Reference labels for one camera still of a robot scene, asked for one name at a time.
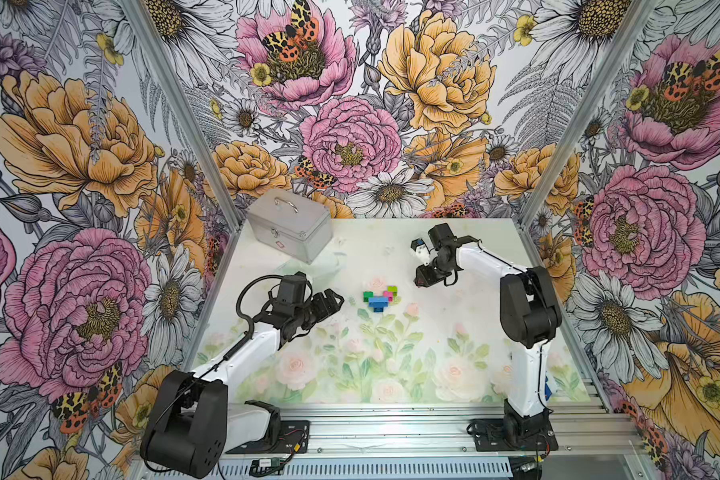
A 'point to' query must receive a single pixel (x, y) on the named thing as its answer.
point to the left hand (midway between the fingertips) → (334, 313)
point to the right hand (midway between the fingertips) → (422, 284)
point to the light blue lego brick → (378, 306)
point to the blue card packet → (547, 392)
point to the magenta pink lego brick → (387, 294)
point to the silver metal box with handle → (294, 223)
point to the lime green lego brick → (393, 289)
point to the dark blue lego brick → (379, 299)
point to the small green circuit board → (267, 462)
